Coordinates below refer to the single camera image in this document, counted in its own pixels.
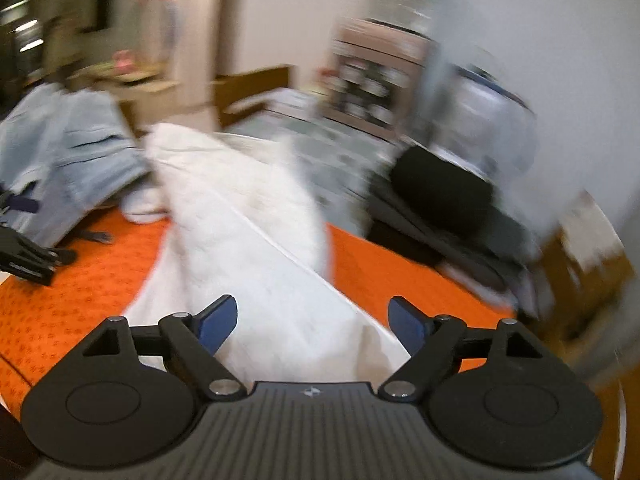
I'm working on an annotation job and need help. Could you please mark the pink water dispenser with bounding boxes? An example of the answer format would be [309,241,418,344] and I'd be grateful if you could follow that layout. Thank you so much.
[322,20,436,141]

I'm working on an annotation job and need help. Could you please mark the far wooden chair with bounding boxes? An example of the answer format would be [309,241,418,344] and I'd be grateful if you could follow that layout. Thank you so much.
[532,219,634,359]

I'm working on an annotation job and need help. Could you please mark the light blue denim jeans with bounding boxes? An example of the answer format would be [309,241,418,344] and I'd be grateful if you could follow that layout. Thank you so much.
[1,84,149,247]

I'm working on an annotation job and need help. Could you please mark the dark grey folded clothes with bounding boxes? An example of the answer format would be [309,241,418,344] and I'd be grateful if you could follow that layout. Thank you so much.
[367,174,536,313]

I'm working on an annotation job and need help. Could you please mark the pink kettlebell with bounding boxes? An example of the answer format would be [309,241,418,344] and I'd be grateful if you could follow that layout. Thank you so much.
[112,50,137,74]

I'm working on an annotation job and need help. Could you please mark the colourful hula hoop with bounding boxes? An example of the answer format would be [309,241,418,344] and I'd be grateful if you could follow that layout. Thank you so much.
[132,0,180,65]

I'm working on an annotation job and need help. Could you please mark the black folded garment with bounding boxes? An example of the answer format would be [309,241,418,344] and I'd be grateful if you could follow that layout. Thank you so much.
[388,146,495,240]

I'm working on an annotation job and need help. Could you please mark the wall mounted television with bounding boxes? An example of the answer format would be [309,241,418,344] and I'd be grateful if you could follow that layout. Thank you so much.
[91,0,112,32]

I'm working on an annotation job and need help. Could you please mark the orange patterned table mat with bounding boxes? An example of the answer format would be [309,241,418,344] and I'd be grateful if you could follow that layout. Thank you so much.
[1,209,504,416]

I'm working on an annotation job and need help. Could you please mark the cream cloth on chair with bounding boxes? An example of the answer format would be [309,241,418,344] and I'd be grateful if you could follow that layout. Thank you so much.
[559,192,624,273]

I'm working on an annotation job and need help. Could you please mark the white quilted vest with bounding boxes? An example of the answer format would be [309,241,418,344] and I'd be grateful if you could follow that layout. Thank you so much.
[126,122,408,385]

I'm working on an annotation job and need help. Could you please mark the black belt with buckle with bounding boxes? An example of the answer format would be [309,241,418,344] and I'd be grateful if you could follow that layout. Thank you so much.
[75,230,115,245]

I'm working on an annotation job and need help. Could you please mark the white plastic bag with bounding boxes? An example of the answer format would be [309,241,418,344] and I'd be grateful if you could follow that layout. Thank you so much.
[427,66,538,194]

